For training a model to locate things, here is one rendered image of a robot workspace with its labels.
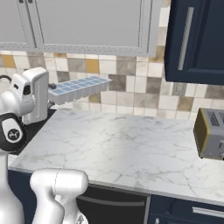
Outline black oven door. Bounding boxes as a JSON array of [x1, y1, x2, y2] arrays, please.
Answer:
[[74, 183, 151, 224]]

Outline black hob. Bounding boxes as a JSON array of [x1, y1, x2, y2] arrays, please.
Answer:
[[10, 108, 58, 156]]

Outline grey wide cupboard door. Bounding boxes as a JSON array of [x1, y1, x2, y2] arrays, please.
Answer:
[[26, 0, 162, 58]]

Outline grey and brass toaster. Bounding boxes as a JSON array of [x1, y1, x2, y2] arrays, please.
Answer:
[[192, 107, 224, 161]]

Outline navy base cabinet panel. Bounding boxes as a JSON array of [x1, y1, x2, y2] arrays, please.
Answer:
[[7, 170, 33, 224]]

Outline silver drawer handle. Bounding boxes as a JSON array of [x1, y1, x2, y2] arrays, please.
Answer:
[[192, 206, 224, 219]]

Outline navy cupboard door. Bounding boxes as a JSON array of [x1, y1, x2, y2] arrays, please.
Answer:
[[164, 0, 224, 86]]

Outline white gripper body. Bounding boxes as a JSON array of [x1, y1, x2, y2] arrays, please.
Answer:
[[21, 66, 50, 125]]

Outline grey narrow cupboard door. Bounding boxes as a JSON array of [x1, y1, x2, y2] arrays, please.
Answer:
[[0, 0, 38, 51]]

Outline pale blue ice cube tray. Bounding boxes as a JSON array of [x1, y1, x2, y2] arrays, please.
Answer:
[[47, 75, 113, 106]]

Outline dark oven door handle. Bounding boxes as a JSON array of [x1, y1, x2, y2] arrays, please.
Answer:
[[76, 194, 147, 207]]

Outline long silver cupboard handle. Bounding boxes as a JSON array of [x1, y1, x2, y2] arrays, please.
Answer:
[[177, 6, 195, 72]]

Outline navy drawer front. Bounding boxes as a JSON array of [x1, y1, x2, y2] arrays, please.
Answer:
[[147, 193, 224, 224]]

